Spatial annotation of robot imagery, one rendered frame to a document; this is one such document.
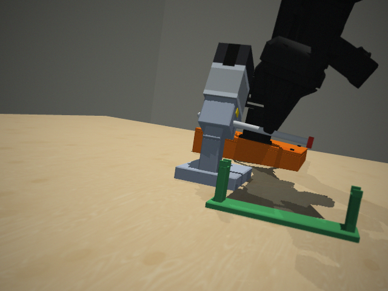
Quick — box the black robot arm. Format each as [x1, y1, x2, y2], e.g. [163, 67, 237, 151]
[239, 0, 378, 145]

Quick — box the green u-shaped rack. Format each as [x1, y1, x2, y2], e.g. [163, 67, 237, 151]
[205, 159, 363, 243]

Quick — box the grey pin with red head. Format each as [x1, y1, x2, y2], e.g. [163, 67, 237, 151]
[233, 120, 314, 149]

